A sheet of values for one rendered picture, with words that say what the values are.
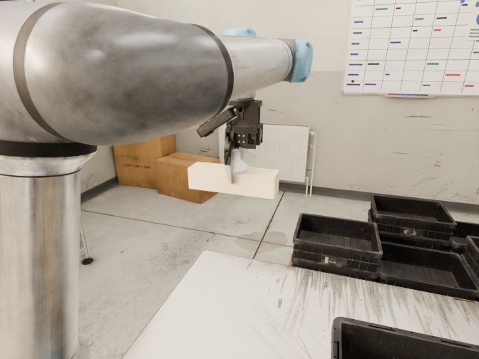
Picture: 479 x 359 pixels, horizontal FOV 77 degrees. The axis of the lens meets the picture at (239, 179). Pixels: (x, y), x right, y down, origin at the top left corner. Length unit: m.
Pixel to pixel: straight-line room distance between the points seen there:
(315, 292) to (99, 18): 0.94
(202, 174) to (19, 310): 0.54
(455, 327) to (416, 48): 2.61
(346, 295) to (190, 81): 0.90
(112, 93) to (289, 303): 0.85
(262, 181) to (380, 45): 2.63
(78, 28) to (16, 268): 0.24
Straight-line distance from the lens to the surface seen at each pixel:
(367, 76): 3.25
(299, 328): 0.93
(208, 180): 0.81
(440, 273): 1.90
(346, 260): 1.52
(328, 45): 3.26
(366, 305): 1.04
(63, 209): 0.36
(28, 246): 0.36
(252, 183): 0.77
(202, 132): 0.78
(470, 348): 0.69
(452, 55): 3.37
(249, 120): 0.74
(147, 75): 0.24
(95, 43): 0.25
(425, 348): 0.68
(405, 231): 1.92
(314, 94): 3.28
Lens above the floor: 1.37
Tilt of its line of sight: 21 degrees down
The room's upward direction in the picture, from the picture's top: straight up
